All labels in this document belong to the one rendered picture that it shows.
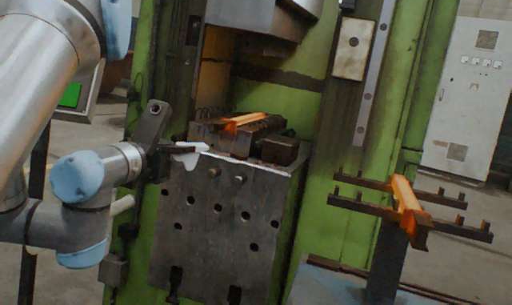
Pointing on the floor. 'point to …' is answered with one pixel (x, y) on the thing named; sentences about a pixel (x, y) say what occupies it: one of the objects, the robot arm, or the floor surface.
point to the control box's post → (26, 281)
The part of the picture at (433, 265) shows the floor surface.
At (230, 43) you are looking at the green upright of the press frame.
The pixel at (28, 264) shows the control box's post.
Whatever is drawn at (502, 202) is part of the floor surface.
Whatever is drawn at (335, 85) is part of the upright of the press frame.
